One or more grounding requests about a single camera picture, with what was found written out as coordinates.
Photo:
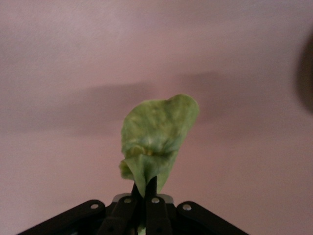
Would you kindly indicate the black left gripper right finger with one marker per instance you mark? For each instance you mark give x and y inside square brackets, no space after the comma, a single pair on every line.
[159,218]

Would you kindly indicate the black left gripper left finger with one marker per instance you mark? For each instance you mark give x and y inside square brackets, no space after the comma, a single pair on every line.
[117,220]

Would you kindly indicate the green lettuce leaf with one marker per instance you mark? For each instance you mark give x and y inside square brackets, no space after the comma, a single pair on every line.
[156,129]

